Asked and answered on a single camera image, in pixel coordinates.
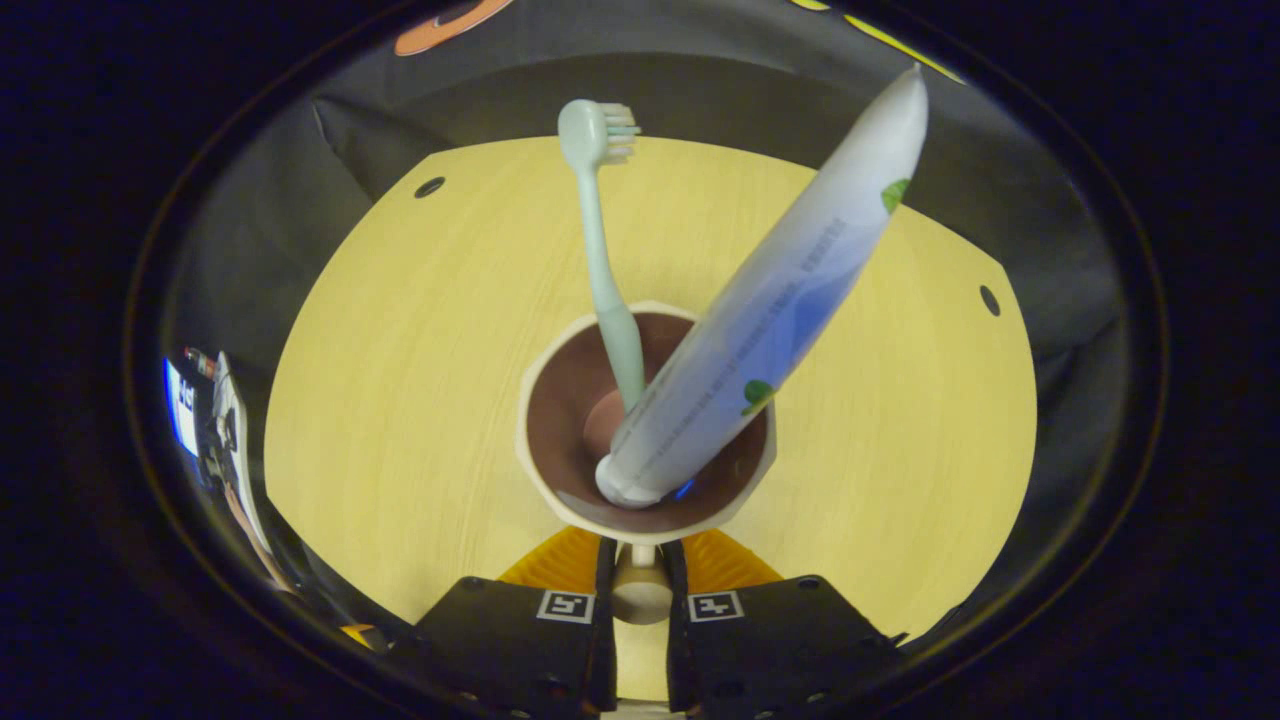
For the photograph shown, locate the black backdrop cloth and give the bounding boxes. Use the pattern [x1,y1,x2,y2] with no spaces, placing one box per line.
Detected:
[150,0,1141,641]

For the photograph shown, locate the white toothpaste tube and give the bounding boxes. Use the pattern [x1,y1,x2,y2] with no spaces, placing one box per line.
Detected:
[595,65,929,509]

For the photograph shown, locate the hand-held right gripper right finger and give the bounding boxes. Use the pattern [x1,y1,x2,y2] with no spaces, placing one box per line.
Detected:
[662,527,906,719]

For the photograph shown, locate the light wooden desktop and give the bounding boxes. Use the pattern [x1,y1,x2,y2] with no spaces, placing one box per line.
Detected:
[263,135,1038,701]

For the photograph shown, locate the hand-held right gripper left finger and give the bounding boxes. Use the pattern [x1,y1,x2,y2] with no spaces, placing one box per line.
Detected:
[385,527,619,719]

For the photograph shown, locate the blue lit screen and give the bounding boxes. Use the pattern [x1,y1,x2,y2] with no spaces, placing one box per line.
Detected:
[165,358,199,456]

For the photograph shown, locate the beige cup with brown inside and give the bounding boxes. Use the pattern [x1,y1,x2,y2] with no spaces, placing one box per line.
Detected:
[515,300,778,626]

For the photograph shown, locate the pale green toothbrush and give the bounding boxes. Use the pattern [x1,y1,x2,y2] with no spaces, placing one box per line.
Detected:
[557,98,649,413]

